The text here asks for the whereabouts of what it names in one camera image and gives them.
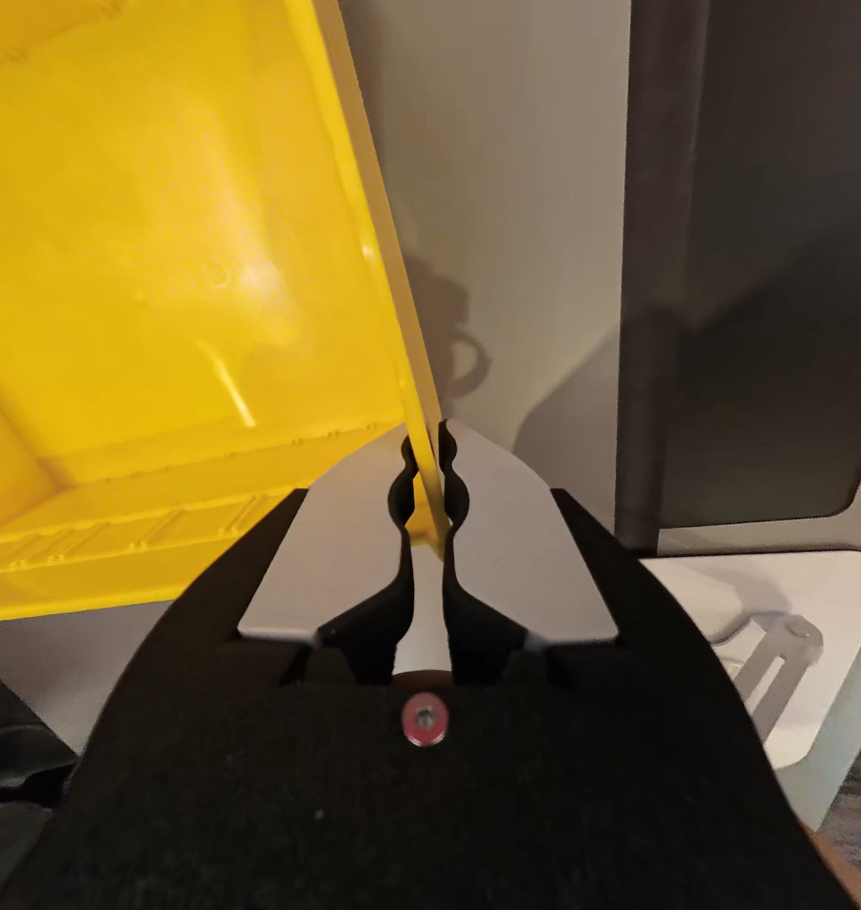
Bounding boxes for yellow plastic bin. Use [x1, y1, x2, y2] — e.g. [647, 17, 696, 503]
[0, 0, 453, 625]

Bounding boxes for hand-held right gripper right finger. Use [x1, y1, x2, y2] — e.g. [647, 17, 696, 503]
[437, 419, 619, 688]

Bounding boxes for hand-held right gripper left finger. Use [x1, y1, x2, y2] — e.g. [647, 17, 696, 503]
[238, 425, 418, 687]

